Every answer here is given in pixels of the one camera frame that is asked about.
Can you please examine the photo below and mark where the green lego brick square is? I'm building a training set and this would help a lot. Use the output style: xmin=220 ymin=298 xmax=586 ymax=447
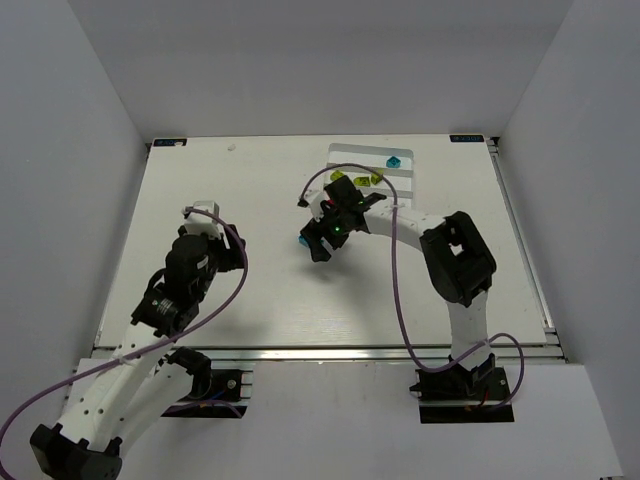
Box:
xmin=370 ymin=170 xmax=384 ymax=185

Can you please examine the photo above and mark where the small teal lego brick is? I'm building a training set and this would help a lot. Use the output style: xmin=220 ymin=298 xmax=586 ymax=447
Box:
xmin=386 ymin=156 xmax=401 ymax=169

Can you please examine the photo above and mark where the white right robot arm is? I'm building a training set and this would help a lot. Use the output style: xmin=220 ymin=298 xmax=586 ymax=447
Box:
xmin=298 ymin=177 xmax=497 ymax=381

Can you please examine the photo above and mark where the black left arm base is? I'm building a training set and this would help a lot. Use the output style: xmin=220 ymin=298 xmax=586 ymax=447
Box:
xmin=156 ymin=347 xmax=247 ymax=419

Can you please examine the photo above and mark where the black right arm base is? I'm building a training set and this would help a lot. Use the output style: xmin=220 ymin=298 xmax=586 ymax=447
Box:
xmin=409 ymin=369 xmax=510 ymax=408

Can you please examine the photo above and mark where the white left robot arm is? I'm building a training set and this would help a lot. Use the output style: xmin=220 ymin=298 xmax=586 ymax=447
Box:
xmin=30 ymin=224 xmax=246 ymax=479

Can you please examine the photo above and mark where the white three-compartment tray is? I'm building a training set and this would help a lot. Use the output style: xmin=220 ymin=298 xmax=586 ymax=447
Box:
xmin=321 ymin=143 xmax=414 ymax=205

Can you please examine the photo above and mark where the blue label left corner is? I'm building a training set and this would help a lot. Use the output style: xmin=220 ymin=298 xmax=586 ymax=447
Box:
xmin=152 ymin=138 xmax=187 ymax=148

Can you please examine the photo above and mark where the blue label corner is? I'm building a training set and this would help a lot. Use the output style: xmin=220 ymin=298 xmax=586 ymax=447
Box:
xmin=152 ymin=138 xmax=187 ymax=148
xmin=449 ymin=134 xmax=485 ymax=143

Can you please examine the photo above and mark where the blue label right corner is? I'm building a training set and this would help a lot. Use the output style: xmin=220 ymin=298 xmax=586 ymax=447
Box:
xmin=449 ymin=134 xmax=485 ymax=143

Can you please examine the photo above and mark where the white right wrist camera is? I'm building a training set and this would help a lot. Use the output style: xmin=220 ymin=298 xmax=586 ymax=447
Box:
xmin=297 ymin=190 xmax=325 ymax=222

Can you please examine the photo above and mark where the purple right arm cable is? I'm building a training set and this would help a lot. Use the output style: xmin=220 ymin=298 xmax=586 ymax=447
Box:
xmin=296 ymin=163 xmax=525 ymax=412

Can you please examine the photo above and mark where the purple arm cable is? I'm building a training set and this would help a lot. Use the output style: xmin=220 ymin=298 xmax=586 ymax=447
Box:
xmin=296 ymin=163 xmax=525 ymax=412
xmin=0 ymin=207 xmax=249 ymax=476

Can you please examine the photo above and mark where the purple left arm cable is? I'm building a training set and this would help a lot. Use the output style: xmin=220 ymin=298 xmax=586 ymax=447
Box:
xmin=0 ymin=207 xmax=249 ymax=476

